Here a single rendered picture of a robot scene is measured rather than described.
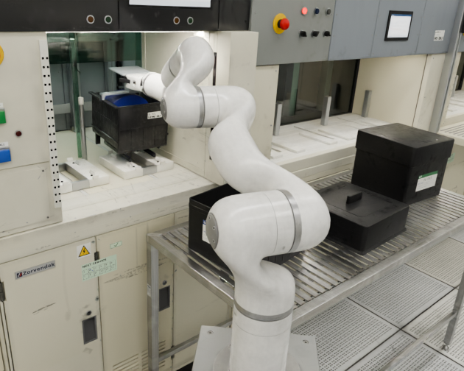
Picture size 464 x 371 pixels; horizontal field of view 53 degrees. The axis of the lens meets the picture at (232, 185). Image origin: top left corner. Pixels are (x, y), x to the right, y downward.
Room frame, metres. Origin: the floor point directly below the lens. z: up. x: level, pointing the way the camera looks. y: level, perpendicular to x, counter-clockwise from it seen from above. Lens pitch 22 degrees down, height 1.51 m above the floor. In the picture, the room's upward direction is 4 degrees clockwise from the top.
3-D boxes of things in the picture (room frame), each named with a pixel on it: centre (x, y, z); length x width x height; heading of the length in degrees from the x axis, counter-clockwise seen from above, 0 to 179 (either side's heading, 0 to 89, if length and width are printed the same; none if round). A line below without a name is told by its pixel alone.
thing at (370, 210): (1.51, -0.43, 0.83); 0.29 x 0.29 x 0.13; 44
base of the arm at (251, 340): (0.78, -0.08, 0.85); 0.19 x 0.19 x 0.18
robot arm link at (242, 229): (0.76, -0.05, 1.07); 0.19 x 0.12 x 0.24; 113
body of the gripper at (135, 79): (1.63, 0.33, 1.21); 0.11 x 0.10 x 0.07; 38
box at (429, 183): (1.90, -0.71, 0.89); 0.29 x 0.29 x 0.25; 38
